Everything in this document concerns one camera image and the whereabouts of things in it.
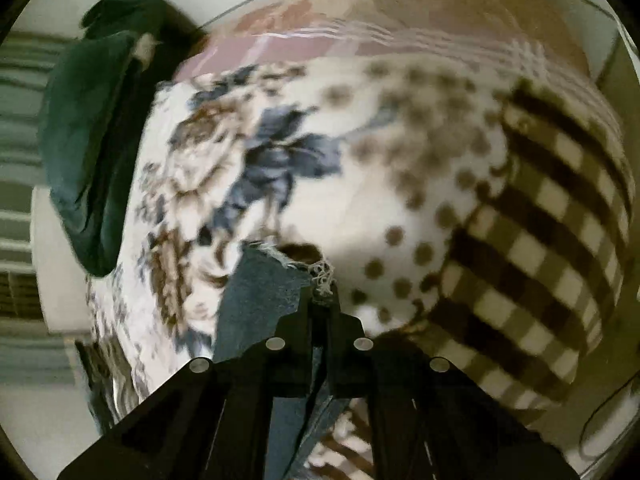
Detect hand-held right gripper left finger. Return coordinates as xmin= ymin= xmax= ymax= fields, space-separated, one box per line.
xmin=56 ymin=294 xmax=321 ymax=480

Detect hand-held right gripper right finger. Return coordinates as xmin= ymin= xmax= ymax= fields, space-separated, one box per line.
xmin=320 ymin=300 xmax=581 ymax=480

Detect blue denim pants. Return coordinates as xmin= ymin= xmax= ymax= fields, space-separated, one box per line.
xmin=212 ymin=242 xmax=351 ymax=480

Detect floral patterned blanket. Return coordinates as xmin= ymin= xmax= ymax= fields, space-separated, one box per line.
xmin=75 ymin=57 xmax=636 ymax=480

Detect dark green cloth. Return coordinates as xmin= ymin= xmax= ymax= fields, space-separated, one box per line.
xmin=37 ymin=0 xmax=208 ymax=278

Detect pink striped bed sheet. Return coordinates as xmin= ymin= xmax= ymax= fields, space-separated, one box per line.
xmin=172 ymin=0 xmax=601 ymax=83

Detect black cable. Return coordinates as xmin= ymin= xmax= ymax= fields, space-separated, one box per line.
xmin=579 ymin=377 xmax=636 ymax=461

